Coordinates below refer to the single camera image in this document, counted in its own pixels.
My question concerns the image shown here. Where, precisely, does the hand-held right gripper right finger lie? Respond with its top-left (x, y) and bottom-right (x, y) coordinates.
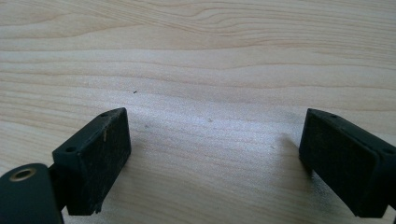
top-left (298, 107), bottom-right (396, 218)

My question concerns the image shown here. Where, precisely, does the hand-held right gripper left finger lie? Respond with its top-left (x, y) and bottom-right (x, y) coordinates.
top-left (49, 106), bottom-right (133, 217)

